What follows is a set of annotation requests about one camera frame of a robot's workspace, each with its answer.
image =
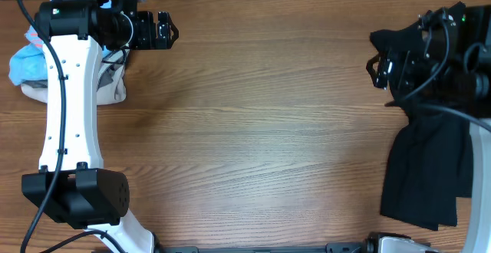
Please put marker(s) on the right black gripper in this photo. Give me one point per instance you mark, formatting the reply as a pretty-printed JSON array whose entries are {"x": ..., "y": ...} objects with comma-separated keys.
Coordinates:
[{"x": 407, "y": 61}]

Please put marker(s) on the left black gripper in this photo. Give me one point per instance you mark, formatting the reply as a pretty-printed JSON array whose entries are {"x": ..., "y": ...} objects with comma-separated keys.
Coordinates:
[{"x": 148, "y": 41}]

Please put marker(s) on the light blue printed t-shirt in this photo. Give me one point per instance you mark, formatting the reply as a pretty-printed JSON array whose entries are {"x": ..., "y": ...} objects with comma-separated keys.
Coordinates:
[{"x": 34, "y": 47}]

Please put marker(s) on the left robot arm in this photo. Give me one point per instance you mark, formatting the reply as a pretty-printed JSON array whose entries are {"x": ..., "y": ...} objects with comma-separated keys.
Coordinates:
[{"x": 71, "y": 185}]

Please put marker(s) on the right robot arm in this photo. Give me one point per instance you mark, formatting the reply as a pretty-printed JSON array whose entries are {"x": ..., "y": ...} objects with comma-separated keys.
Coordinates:
[{"x": 474, "y": 42}]

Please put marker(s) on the grey folded trousers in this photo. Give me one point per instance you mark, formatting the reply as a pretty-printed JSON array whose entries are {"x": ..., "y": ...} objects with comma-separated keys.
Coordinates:
[{"x": 35, "y": 72}]

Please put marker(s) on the white folded garment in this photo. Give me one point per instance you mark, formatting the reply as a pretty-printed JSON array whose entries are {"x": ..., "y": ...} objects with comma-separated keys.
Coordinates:
[{"x": 110, "y": 94}]

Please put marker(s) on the black t-shirt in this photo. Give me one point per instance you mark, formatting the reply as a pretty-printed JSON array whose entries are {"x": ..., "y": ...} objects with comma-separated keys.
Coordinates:
[{"x": 430, "y": 163}]

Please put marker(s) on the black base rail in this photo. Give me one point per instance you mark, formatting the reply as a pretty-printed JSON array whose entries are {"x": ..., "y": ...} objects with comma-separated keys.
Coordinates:
[{"x": 334, "y": 247}]

